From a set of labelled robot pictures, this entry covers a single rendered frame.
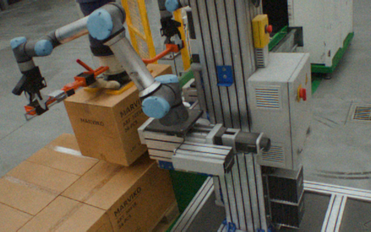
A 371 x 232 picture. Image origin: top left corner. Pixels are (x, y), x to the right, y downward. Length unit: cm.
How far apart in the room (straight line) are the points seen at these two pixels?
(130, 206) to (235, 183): 67
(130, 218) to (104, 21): 130
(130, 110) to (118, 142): 19
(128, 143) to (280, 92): 99
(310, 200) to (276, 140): 84
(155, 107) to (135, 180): 83
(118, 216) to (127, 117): 58
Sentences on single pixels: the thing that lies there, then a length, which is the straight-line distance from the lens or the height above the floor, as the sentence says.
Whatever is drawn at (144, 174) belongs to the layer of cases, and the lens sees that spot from 254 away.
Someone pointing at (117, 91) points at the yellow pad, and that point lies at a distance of 233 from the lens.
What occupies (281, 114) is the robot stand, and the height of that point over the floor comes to 107.
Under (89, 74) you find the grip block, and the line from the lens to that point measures 233.
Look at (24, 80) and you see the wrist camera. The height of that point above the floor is 137.
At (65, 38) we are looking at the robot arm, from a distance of 200.
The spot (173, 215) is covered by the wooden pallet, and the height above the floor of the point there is 5.
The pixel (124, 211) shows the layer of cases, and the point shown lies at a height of 43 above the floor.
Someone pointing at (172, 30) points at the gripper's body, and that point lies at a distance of 245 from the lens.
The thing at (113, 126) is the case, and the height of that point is 95.
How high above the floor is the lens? 196
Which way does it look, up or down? 27 degrees down
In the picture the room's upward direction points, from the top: 11 degrees counter-clockwise
